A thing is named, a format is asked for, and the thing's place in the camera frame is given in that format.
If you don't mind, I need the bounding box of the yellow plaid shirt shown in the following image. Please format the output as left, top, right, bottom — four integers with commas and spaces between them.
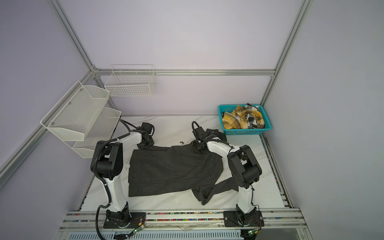
222, 104, 266, 130

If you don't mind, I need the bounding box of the teal plastic basket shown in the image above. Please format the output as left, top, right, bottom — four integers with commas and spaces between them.
218, 104, 272, 135

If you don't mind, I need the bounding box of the white wire wall basket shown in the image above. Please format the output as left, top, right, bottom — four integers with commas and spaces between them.
104, 65, 157, 97

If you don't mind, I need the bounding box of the dark grey pinstriped shirt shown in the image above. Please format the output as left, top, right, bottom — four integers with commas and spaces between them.
128, 144, 239, 205

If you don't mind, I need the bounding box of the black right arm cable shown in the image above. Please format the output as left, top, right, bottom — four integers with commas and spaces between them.
191, 120, 262, 235

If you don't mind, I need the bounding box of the white mesh two-tier shelf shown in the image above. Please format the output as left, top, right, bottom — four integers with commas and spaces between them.
40, 81, 121, 159

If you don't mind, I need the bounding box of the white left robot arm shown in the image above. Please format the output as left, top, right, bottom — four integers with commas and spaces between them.
91, 130, 154, 229

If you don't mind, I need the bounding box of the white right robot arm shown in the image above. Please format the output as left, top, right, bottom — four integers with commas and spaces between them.
193, 127, 264, 231

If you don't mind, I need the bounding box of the aluminium frame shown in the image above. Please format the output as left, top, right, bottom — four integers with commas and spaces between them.
1, 1, 313, 189

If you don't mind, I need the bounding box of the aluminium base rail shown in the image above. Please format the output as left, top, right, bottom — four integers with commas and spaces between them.
55, 209, 313, 240

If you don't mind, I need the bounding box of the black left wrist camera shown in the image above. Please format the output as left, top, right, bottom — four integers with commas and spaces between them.
140, 122, 155, 136

